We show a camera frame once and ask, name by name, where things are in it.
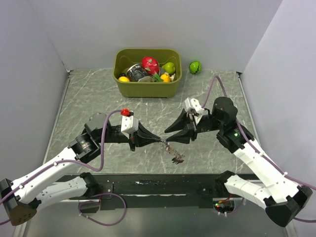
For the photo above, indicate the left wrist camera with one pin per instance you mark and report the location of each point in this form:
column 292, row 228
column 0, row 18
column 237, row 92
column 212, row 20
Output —
column 129, row 124

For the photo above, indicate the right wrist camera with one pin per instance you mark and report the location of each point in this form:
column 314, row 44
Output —
column 192, row 106

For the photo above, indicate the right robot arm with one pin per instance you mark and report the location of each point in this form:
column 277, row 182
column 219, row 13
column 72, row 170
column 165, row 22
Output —
column 281, row 198

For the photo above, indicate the red dragon fruit toy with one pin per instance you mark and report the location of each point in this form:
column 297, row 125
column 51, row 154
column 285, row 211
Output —
column 150, row 65

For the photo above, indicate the green pear toy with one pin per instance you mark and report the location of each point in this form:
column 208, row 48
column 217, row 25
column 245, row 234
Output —
column 169, row 68

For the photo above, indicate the green watermelon toy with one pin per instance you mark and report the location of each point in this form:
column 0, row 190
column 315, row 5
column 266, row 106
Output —
column 195, row 67

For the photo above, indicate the yellow lemon toy left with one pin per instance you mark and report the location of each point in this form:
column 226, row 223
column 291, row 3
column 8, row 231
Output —
column 124, row 79

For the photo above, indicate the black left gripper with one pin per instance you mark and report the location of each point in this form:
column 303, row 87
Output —
column 143, row 137

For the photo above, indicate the olive green plastic bin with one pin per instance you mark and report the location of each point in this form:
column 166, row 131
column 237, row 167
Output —
column 156, row 89

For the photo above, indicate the yellow lemon toy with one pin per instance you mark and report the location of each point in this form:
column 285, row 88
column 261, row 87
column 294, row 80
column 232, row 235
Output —
column 165, row 78
column 124, row 79

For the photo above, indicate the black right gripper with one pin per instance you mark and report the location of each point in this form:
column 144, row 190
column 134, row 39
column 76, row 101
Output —
column 181, row 122

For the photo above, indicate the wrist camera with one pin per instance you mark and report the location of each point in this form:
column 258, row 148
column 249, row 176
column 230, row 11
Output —
column 192, row 106
column 129, row 124

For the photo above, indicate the yellow lemon toy right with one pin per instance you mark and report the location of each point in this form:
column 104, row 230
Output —
column 165, row 78

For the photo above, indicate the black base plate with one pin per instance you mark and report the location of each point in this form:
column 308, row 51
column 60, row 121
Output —
column 159, row 190

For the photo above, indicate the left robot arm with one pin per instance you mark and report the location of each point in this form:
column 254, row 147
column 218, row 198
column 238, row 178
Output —
column 22, row 198

